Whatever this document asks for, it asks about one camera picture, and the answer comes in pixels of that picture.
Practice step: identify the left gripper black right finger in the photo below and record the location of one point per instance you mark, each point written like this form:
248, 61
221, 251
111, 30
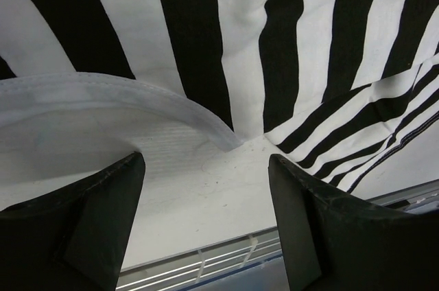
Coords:
332, 240

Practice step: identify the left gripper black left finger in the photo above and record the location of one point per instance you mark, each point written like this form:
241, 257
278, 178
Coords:
73, 238

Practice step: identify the black white striped tank top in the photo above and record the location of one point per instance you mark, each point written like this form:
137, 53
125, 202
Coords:
339, 86

